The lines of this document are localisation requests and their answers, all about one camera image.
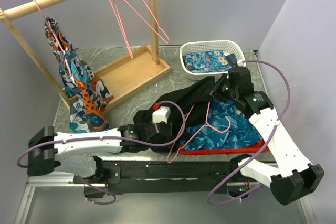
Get wooden clothes rack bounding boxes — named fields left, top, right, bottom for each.
left=1, top=0, right=171, bottom=111

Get blue floral shorts in basket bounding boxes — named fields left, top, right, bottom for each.
left=182, top=50, right=231, bottom=73

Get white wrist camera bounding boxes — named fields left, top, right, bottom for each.
left=152, top=106, right=171, bottom=124
left=237, top=60, right=246, bottom=67

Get blue leaf-print shorts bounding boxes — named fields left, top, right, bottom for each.
left=180, top=100, right=263, bottom=151

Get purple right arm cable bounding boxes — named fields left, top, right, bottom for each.
left=206, top=60, right=291, bottom=206

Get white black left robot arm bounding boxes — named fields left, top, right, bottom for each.
left=27, top=122, right=173, bottom=183

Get black shorts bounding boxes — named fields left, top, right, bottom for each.
left=133, top=76, right=215, bottom=139

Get dark denim cloth in basket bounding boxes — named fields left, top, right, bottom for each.
left=226, top=54, right=238, bottom=68

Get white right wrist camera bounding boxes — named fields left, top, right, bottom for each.
left=237, top=60, right=246, bottom=67

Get white plastic basket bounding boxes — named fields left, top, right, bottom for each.
left=180, top=40, right=245, bottom=81

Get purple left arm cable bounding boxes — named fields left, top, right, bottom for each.
left=17, top=100, right=187, bottom=206

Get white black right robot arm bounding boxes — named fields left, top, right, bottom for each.
left=214, top=66, right=324, bottom=205

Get aluminium frame rail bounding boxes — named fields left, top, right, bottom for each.
left=16, top=173, right=317, bottom=223

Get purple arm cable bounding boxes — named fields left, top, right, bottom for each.
left=17, top=100, right=187, bottom=206
left=206, top=60, right=291, bottom=206

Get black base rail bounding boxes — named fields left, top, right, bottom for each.
left=73, top=161, right=237, bottom=195

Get red plastic tray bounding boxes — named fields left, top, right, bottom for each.
left=180, top=140, right=265, bottom=155

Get pink hanger holding shorts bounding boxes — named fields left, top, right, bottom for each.
left=33, top=0, right=65, bottom=51

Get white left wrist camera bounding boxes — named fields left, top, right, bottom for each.
left=152, top=106, right=171, bottom=124

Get orange blue patterned shorts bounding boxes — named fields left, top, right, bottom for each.
left=45, top=17, right=114, bottom=133

